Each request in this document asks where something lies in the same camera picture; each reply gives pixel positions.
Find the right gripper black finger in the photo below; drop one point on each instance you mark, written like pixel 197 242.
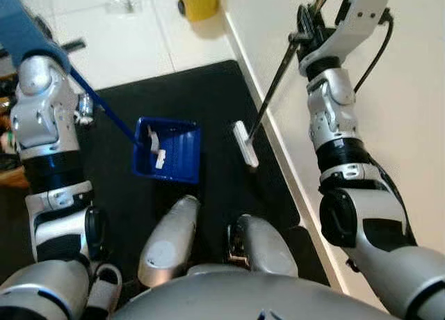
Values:
pixel 302 28

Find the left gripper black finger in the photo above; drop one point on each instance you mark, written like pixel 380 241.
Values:
pixel 73 46

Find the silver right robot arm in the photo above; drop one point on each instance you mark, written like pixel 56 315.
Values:
pixel 375 236

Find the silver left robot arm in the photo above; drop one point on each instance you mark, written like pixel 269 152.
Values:
pixel 52 167

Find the black floor mat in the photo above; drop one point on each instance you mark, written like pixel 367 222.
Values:
pixel 208 90

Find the clear crushed plastic bottle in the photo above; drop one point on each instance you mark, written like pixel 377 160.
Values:
pixel 119 5

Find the white crumpled wrapper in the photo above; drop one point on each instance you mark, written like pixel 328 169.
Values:
pixel 85 110

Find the white paper scrap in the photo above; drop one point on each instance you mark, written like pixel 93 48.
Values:
pixel 160 159
pixel 154 139

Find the silver right robot leg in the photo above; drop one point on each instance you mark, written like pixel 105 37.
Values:
pixel 268 250

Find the silver robot leg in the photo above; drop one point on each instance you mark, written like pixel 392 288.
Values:
pixel 268 250
pixel 167 243

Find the silver left robot leg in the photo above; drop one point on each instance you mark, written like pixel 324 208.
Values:
pixel 167 243

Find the grey robot torso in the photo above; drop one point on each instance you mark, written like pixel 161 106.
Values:
pixel 243 296

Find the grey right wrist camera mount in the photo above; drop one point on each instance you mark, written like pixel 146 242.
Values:
pixel 358 21

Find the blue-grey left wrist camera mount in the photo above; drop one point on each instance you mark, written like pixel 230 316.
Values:
pixel 28 28

